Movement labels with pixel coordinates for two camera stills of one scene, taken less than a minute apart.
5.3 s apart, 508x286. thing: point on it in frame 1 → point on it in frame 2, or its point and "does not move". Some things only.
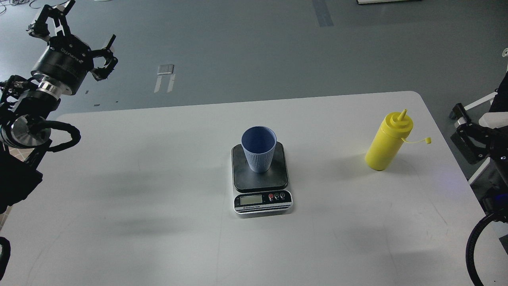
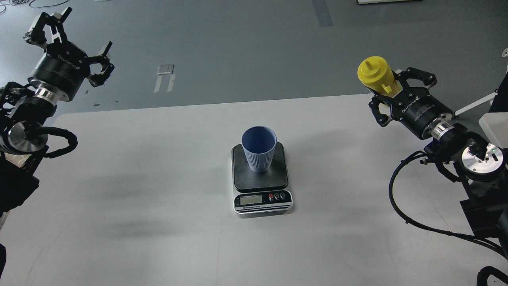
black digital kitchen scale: [254, 193] does not move
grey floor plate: [165, 69] does not move
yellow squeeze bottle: [395, 126] → [376, 74]
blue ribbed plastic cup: [259, 142] does not move
